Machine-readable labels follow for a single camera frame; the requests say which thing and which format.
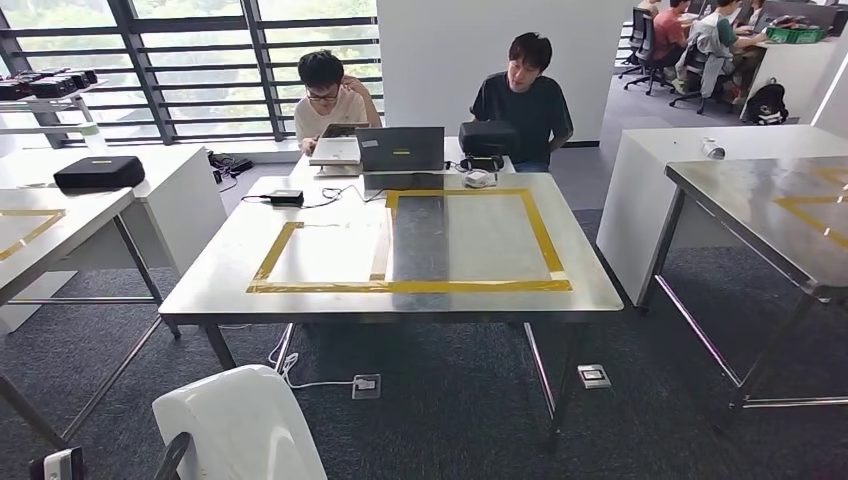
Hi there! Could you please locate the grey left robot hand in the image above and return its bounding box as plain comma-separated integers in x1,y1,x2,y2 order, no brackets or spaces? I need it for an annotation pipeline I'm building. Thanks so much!
153,431,195,480

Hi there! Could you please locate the white plastic mirror cover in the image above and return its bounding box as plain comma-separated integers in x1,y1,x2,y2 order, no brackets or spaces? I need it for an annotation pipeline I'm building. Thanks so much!
152,364,329,480

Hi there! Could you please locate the steel workbench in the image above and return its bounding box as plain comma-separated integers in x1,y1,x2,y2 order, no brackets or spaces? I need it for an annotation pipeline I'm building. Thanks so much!
639,155,848,413
158,170,625,455

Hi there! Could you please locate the white shelf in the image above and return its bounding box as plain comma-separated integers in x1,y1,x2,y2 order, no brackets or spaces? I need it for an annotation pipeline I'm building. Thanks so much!
0,66,111,150

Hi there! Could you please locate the floor socket plate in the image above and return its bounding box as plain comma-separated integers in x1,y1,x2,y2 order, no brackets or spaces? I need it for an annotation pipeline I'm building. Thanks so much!
576,363,613,391
350,373,384,402

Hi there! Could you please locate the black zip case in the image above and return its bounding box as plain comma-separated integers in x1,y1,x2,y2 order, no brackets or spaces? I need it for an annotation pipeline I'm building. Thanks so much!
52,155,147,193
458,120,519,160

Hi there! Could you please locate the black charger pile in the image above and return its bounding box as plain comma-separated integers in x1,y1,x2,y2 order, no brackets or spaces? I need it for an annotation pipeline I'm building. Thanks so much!
207,150,255,185

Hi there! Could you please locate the white laptop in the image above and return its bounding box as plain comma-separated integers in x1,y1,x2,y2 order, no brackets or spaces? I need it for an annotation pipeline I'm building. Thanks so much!
307,121,364,179

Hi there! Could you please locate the dark laptop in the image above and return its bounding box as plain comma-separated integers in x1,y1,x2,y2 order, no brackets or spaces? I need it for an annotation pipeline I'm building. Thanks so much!
355,125,447,175

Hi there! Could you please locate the black office chair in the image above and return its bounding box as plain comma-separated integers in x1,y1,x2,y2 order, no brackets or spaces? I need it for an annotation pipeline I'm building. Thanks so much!
619,6,677,97
669,39,730,117

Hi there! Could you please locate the black backpack white print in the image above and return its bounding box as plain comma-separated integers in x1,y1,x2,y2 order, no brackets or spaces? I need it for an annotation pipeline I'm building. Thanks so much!
743,77,791,127

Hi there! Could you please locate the green plastic crate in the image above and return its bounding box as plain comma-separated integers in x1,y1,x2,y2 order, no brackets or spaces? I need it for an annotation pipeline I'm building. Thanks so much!
765,24,829,46

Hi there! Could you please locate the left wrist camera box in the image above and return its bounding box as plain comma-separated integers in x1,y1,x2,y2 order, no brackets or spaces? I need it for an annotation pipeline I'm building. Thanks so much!
27,447,87,480

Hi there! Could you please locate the white floor cable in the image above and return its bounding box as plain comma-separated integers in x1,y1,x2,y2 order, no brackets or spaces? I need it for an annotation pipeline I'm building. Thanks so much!
266,323,359,392

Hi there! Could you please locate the yellow tape frame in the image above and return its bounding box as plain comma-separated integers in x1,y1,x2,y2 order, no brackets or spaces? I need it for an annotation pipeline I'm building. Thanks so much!
246,188,574,296
773,165,848,252

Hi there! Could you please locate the black power cable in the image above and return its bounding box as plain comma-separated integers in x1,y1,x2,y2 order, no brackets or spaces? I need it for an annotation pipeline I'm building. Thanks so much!
239,184,387,212

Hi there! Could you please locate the dark window frame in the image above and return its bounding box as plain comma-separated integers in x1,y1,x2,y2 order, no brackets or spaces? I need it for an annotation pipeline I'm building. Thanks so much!
0,0,382,144

